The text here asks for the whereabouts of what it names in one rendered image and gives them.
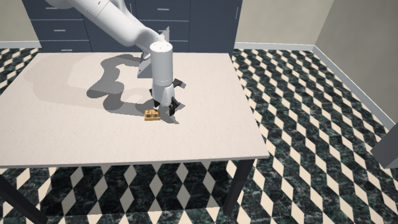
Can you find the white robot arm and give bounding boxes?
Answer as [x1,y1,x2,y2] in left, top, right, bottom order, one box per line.
[45,0,186,89]

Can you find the tan calendar cube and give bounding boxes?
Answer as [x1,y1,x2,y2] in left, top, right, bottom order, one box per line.
[152,109,159,118]
[145,110,152,118]

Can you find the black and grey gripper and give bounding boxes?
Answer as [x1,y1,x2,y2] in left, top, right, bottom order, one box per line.
[149,82,179,116]

